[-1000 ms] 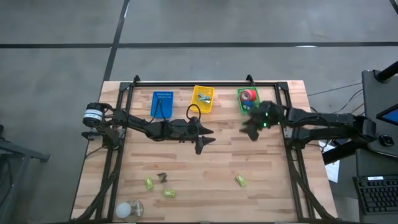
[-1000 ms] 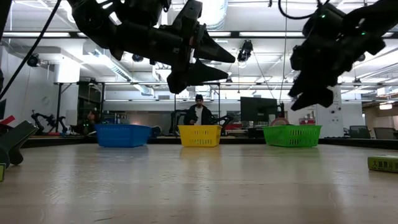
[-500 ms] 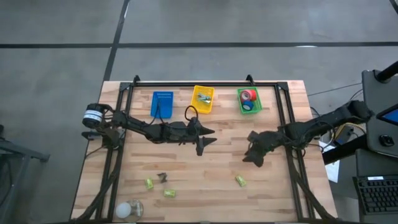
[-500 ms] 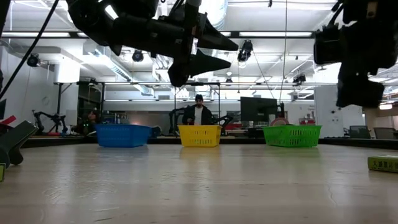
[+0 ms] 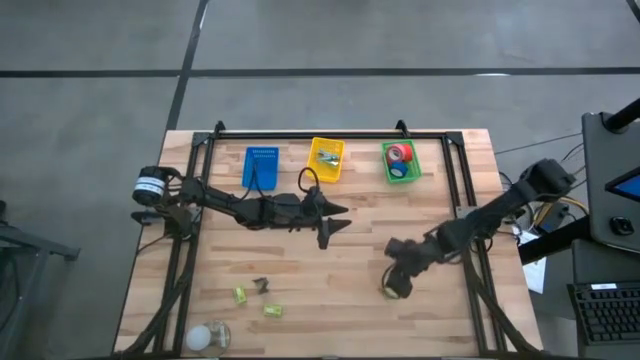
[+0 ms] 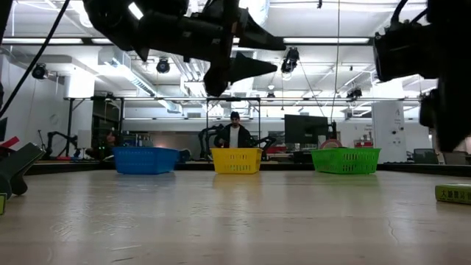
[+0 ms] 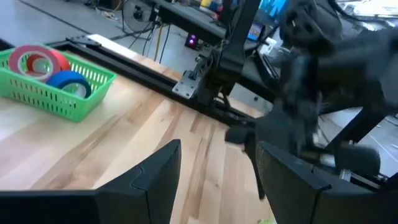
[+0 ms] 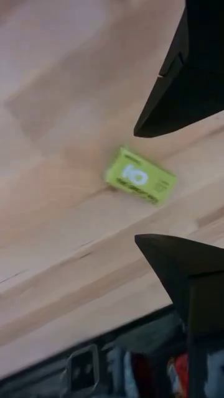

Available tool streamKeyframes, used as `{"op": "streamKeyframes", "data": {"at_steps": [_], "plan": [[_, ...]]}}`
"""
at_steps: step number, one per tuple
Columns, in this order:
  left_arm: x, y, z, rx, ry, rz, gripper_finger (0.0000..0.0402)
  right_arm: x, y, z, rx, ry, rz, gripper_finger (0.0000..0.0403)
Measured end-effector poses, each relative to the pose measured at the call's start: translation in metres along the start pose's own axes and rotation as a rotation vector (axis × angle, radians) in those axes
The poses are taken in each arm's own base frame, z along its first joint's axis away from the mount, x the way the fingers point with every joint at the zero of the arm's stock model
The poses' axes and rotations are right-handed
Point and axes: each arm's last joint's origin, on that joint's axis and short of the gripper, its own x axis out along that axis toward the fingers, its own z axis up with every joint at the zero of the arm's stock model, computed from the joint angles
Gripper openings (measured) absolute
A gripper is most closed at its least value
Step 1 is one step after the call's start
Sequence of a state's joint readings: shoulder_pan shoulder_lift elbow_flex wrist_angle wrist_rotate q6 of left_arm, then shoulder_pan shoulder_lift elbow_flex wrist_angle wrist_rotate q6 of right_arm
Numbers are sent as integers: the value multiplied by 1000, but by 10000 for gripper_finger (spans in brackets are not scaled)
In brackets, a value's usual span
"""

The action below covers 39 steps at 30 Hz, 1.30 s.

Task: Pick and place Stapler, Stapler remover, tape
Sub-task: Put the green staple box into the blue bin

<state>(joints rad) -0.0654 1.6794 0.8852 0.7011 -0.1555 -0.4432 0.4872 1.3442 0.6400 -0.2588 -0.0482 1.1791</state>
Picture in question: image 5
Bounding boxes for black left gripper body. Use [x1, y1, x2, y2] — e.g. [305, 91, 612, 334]
[294, 187, 332, 250]

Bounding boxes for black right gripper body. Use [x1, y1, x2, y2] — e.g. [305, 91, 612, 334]
[382, 237, 432, 300]

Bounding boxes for metal screws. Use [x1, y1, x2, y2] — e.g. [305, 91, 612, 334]
[317, 148, 342, 167]

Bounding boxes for yellow plastic basket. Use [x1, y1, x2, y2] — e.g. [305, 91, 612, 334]
[305, 136, 347, 184]

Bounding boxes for blue plastic basket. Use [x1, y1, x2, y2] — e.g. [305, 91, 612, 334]
[241, 145, 280, 192]

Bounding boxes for green plastic basket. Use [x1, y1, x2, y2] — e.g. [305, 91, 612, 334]
[381, 139, 423, 184]

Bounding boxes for white paper sheet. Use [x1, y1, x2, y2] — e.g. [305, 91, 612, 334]
[512, 227, 548, 295]

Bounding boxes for white light bulb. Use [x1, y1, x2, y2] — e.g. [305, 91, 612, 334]
[185, 324, 213, 352]

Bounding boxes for grey equipment cart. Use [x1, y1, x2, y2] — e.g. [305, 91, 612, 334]
[581, 112, 640, 254]

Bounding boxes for black laptop keyboard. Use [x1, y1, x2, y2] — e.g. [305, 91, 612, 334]
[567, 282, 640, 346]

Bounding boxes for black round knob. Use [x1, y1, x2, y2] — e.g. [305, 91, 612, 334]
[609, 215, 635, 237]

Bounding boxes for tablet screen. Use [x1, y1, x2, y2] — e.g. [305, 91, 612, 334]
[605, 167, 640, 204]

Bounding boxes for black pole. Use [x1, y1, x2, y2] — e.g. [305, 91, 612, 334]
[603, 97, 640, 134]

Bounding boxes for grey metal stand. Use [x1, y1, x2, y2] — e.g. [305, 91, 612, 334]
[0, 199, 81, 351]

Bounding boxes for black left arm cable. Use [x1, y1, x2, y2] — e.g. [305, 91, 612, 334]
[297, 166, 321, 195]

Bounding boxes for black metal rig frame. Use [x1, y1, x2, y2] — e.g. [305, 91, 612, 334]
[114, 119, 546, 359]

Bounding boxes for yellow cable bundle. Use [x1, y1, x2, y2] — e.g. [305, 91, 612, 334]
[534, 197, 591, 224]

